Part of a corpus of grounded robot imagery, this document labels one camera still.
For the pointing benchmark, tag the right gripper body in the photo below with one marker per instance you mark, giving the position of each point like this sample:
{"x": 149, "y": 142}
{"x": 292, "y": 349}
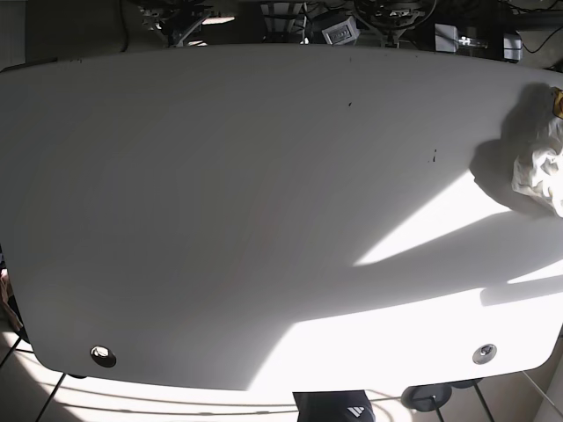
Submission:
{"x": 173, "y": 21}

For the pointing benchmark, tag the white T-shirt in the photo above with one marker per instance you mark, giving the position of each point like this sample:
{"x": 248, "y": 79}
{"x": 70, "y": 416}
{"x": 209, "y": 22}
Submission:
{"x": 537, "y": 170}

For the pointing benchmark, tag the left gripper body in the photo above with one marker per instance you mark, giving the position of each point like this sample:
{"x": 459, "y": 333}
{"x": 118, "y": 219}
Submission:
{"x": 391, "y": 19}

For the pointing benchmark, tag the round black stand base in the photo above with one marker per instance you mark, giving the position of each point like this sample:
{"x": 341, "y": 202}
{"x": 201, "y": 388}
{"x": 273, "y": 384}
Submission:
{"x": 426, "y": 398}

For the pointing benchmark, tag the table grommet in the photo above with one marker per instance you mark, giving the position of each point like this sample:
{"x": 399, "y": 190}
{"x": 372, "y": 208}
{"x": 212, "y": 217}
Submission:
{"x": 103, "y": 356}
{"x": 484, "y": 354}

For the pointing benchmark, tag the left table grommet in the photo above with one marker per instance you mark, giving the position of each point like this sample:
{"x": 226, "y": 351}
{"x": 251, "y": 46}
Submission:
{"x": 103, "y": 356}

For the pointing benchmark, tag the right table grommet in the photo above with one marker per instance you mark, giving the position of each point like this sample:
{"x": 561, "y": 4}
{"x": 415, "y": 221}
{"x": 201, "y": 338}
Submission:
{"x": 484, "y": 354}

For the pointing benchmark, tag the grey socket box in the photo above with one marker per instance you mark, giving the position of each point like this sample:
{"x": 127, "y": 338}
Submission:
{"x": 338, "y": 29}

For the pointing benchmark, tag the grey power adapter box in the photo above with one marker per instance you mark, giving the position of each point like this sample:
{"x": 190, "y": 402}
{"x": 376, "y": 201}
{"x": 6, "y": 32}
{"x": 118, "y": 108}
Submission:
{"x": 446, "y": 38}

